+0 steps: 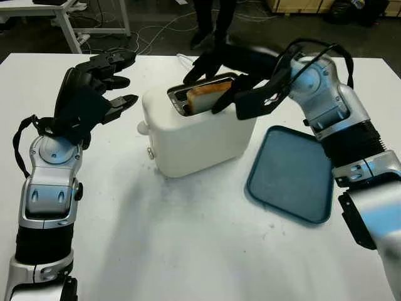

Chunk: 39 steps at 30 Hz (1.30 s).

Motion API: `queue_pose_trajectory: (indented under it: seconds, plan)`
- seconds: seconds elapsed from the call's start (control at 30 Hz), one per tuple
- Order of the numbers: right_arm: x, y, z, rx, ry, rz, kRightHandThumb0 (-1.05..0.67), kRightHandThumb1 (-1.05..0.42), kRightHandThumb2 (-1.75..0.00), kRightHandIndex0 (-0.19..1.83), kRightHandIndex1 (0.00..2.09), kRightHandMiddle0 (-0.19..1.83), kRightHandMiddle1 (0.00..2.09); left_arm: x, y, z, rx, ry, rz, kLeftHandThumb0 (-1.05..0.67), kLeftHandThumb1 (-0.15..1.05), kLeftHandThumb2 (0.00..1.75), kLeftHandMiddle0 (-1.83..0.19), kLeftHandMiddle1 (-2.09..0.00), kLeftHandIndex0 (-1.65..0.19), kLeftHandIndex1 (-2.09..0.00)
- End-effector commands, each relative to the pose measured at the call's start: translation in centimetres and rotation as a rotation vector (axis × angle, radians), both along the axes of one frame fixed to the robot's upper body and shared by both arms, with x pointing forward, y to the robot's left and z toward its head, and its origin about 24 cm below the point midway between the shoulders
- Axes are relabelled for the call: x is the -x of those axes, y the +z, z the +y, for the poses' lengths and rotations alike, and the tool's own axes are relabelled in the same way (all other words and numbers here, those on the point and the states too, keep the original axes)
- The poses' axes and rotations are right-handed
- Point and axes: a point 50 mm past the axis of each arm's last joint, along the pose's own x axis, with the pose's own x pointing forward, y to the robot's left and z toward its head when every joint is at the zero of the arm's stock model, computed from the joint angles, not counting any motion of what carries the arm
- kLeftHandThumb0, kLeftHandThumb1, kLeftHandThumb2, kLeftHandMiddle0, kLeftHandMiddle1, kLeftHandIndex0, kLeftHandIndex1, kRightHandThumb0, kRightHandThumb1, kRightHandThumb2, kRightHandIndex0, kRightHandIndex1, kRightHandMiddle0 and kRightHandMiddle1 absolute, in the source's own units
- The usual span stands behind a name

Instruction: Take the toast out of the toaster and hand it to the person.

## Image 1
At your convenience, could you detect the white toaster power cord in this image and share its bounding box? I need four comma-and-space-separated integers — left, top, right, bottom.
177, 53, 195, 70

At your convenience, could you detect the toast slice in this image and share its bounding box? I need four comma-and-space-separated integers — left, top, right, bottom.
187, 82, 233, 114

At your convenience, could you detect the black garbage bag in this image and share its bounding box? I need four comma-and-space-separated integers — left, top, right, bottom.
324, 0, 391, 28

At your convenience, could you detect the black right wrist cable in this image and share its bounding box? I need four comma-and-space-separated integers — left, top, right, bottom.
268, 38, 355, 104

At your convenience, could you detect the cream white toaster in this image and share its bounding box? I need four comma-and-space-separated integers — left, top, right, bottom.
137, 71, 258, 179

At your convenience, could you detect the person in black trousers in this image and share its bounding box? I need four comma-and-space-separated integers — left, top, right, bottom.
189, 0, 239, 51

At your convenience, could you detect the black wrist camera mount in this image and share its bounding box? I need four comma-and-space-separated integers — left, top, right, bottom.
46, 84, 110, 145
233, 75, 291, 121

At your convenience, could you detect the white floor cable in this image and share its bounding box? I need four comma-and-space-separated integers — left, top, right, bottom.
131, 12, 279, 51

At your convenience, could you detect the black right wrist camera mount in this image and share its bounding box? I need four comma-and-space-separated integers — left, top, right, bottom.
233, 75, 291, 121

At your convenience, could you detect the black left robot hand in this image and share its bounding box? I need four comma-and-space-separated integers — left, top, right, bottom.
55, 51, 140, 150

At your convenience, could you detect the white desk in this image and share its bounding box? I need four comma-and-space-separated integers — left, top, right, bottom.
0, 0, 132, 54

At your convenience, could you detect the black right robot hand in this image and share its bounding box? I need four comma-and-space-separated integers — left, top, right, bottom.
183, 43, 283, 114

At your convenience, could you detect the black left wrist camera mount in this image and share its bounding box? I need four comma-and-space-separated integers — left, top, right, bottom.
46, 84, 110, 145

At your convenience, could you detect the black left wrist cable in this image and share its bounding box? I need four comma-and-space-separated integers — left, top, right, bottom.
12, 114, 54, 179

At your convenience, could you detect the wooden crate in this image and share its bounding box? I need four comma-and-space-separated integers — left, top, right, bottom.
266, 0, 338, 15

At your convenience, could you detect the blue plastic tray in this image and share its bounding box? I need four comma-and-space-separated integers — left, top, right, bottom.
244, 125, 335, 224

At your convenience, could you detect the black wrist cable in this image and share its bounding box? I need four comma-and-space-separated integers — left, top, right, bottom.
268, 38, 355, 104
12, 114, 54, 179

